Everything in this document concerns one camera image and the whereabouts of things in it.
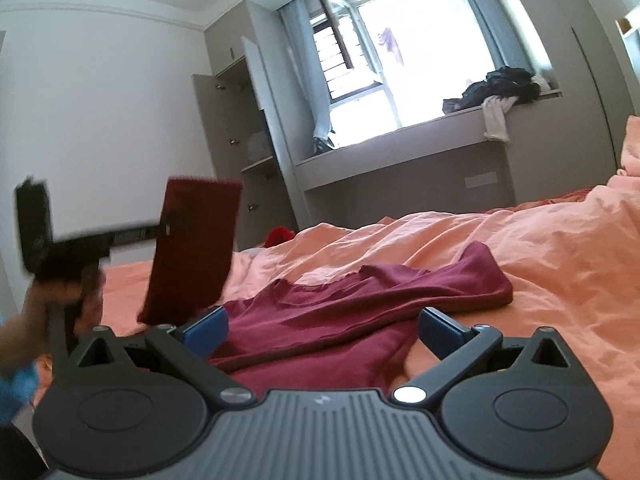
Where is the person's left hand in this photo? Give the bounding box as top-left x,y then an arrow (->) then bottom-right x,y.
21,267 -> 107,343

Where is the grey wardrobe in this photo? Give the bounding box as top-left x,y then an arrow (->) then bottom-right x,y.
191,0 -> 306,252

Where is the purple hanging garment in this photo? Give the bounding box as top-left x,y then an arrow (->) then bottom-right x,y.
377,27 -> 406,67

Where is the white hanging cloth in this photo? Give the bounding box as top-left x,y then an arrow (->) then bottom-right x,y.
481,95 -> 516,143

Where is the orange pillow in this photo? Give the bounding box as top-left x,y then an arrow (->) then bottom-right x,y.
619,115 -> 640,177

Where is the person's left forearm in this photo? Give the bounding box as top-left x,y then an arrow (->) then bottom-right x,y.
0,310 -> 42,428

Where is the orange duvet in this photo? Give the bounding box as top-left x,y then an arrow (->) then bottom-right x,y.
220,172 -> 640,480

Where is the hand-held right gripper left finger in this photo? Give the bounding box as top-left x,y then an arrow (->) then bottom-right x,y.
65,306 -> 256,408

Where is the red-orange bed sheet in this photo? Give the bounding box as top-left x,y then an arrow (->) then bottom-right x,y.
32,252 -> 253,376

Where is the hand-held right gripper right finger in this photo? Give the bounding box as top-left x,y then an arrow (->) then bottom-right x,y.
392,307 -> 577,406

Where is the small red cloth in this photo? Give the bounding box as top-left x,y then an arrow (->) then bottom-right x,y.
264,226 -> 297,249

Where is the maroon garment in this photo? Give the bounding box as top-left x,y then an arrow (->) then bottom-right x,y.
207,241 -> 515,386

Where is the dark red cloth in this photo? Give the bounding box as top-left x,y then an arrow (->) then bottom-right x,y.
137,176 -> 244,328

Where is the grey-blue curtain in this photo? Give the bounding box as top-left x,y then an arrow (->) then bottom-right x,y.
280,0 -> 338,156

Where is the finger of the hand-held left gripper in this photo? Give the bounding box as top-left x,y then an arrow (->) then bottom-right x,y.
107,221 -> 175,250

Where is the pile of dark clothes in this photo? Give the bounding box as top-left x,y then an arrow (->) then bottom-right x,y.
442,66 -> 551,113

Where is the grey window bench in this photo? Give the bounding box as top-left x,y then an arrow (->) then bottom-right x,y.
292,90 -> 563,228

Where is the window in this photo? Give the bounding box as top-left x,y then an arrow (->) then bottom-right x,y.
307,0 -> 543,133

